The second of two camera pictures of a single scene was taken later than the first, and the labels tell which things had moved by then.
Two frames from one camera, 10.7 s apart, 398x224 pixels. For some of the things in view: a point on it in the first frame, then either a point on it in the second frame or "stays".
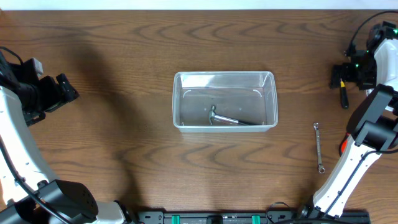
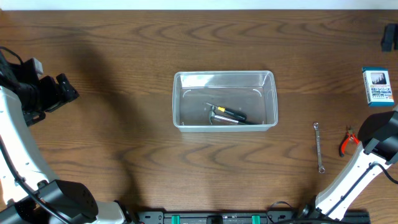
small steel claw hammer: x=212 y=116 stays
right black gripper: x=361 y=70 to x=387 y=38
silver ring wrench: x=321 y=167 stays
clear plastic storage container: x=224 y=101 stays
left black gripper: x=58 y=93 stays
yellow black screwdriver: x=344 y=96 to x=234 y=112
